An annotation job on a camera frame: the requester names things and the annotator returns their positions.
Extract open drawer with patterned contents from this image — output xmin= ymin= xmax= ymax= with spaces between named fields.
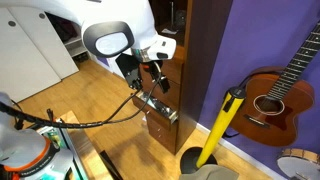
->
xmin=132 ymin=91 xmax=179 ymax=132

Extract white closet shelf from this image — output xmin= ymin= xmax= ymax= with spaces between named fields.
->
xmin=63 ymin=34 xmax=89 ymax=58

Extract dark brown wooden cabinet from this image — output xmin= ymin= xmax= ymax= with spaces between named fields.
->
xmin=131 ymin=0 xmax=234 ymax=156

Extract banjo with white head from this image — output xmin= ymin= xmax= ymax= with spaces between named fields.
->
xmin=276 ymin=148 xmax=320 ymax=180

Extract dark shoes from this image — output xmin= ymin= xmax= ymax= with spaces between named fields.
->
xmin=72 ymin=52 xmax=90 ymax=64

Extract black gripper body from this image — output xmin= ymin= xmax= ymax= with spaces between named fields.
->
xmin=114 ymin=52 xmax=161 ymax=81

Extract aluminium robot stand frame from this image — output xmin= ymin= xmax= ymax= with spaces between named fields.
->
xmin=35 ymin=118 xmax=89 ymax=180

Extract yellow post with black base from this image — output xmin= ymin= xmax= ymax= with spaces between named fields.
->
xmin=179 ymin=86 xmax=247 ymax=175

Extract thin black cable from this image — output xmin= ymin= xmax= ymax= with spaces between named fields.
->
xmin=9 ymin=99 xmax=26 ymax=131

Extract dark hanging clothes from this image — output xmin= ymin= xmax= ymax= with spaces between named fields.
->
xmin=46 ymin=12 xmax=82 ymax=43

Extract black clamp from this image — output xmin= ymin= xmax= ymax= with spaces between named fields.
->
xmin=45 ymin=108 xmax=57 ymax=125

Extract black object in cabinet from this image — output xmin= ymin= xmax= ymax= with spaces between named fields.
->
xmin=173 ymin=9 xmax=187 ymax=33

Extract brown acoustic guitar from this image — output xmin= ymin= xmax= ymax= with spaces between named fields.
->
xmin=229 ymin=19 xmax=320 ymax=148

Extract thin metal rod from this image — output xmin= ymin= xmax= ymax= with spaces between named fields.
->
xmin=169 ymin=1 xmax=175 ymax=29

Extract white paper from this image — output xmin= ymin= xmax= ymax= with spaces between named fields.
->
xmin=161 ymin=27 xmax=178 ymax=36

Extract white baseboard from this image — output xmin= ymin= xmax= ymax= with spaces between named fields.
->
xmin=195 ymin=123 xmax=288 ymax=180

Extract grey cloth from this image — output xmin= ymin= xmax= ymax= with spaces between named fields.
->
xmin=179 ymin=163 xmax=240 ymax=180

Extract white sliding closet door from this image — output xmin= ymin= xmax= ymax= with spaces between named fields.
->
xmin=8 ymin=6 xmax=80 ymax=80
xmin=0 ymin=7 xmax=62 ymax=103

